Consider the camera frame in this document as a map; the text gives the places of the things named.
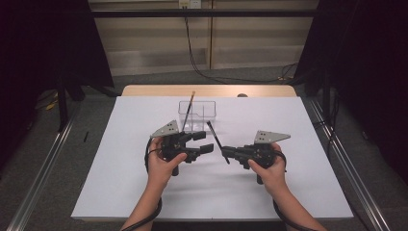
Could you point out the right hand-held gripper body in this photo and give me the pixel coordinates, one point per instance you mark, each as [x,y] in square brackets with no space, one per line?
[260,150]

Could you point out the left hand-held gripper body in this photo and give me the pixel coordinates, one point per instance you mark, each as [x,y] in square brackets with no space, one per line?
[171,144]

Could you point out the black pen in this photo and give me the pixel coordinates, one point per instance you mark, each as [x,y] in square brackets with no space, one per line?
[214,134]

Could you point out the orange-tipped makeup brush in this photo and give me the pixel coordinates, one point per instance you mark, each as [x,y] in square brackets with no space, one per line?
[187,115]

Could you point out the clear plastic organizer box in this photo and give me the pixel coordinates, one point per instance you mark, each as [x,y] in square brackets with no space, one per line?
[205,112]

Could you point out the person's left hand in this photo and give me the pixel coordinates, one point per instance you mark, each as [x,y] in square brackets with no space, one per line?
[160,170]

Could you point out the person's right hand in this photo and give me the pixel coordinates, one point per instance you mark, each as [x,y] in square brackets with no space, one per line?
[271,178]

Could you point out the white table cover board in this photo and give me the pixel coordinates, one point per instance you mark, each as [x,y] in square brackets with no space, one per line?
[208,195]

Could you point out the wooden table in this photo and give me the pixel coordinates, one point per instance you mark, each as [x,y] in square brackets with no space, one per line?
[224,90]

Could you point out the dark round table grommet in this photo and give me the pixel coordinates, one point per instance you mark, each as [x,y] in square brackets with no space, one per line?
[242,95]

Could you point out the small black stick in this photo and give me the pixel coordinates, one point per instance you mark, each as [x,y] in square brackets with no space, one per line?
[86,136]

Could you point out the black metal stand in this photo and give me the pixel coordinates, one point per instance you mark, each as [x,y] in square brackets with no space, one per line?
[62,106]
[326,96]

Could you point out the black curtain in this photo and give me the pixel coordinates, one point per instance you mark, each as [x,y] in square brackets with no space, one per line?
[369,64]
[38,51]

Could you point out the aluminium floor rail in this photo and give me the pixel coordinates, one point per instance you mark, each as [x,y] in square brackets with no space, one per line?
[41,173]
[362,192]

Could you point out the black horizontal frame bar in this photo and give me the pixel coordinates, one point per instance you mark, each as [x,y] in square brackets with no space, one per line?
[205,13]

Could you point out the white wall socket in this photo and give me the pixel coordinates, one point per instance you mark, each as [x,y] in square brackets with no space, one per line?
[190,3]

